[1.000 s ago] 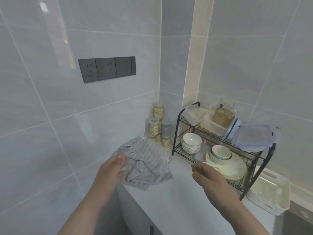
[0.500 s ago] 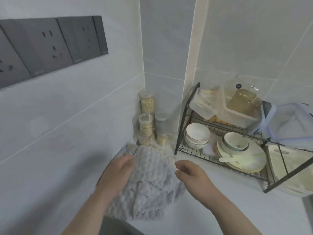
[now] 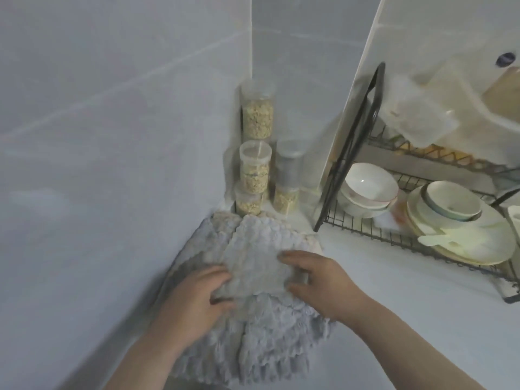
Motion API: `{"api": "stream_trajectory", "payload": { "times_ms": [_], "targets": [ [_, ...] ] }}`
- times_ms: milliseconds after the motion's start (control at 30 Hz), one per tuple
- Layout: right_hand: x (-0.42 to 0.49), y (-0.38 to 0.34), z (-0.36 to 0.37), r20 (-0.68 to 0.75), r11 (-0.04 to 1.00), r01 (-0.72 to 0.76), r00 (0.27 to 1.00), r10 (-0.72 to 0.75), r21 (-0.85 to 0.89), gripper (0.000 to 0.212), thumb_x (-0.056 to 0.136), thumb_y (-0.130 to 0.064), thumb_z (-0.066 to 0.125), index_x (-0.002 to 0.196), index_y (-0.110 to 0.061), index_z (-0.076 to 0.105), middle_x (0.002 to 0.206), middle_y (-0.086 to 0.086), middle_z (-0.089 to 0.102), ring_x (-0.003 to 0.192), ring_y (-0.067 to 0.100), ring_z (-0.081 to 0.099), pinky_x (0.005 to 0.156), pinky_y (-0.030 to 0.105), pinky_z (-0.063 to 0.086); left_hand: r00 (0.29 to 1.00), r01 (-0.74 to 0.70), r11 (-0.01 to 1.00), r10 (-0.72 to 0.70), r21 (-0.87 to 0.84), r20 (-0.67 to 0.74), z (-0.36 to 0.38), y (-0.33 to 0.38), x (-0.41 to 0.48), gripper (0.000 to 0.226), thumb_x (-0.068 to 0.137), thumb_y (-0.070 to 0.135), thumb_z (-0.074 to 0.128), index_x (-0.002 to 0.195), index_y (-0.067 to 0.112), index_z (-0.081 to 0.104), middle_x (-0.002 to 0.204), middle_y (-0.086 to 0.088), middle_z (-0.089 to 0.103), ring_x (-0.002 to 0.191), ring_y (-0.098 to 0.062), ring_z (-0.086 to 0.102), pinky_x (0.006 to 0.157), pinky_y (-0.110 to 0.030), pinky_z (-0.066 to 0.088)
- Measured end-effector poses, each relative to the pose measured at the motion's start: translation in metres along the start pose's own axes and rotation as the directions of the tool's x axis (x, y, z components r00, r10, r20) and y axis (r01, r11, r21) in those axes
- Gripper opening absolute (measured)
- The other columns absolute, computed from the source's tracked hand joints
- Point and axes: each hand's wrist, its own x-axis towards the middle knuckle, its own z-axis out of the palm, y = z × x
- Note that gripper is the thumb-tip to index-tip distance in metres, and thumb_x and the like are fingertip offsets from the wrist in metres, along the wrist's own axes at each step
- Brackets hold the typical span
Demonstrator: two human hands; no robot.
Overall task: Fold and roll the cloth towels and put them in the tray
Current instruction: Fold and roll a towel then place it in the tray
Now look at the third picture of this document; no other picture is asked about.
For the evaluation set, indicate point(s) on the person's left hand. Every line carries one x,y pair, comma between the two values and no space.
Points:
187,304

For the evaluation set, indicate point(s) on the person's right hand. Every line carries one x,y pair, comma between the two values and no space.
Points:
329,292

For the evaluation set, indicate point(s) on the person's left forearm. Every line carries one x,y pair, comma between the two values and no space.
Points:
138,361

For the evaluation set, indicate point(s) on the person's right forearm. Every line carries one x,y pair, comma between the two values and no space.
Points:
414,349

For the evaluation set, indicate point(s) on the white red printed mat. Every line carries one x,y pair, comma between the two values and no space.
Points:
392,217

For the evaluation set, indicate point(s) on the white bowl red rim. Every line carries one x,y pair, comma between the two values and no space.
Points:
371,184

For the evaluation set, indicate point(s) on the cream plastic spoon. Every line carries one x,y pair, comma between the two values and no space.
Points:
434,240

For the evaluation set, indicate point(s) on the clear empty jar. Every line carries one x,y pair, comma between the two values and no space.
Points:
289,166

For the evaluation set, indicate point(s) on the pale yellow plate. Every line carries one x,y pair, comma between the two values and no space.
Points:
467,260

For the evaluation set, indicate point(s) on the cream bowl green rim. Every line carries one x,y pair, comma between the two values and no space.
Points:
459,220

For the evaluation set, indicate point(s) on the small cream bowl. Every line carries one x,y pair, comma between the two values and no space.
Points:
453,199

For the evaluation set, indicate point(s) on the cream plate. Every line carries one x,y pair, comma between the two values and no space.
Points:
491,235

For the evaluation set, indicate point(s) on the yellow orange cloth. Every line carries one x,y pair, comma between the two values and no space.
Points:
438,152

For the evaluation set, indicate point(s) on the white plastic basket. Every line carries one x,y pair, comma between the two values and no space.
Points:
515,223

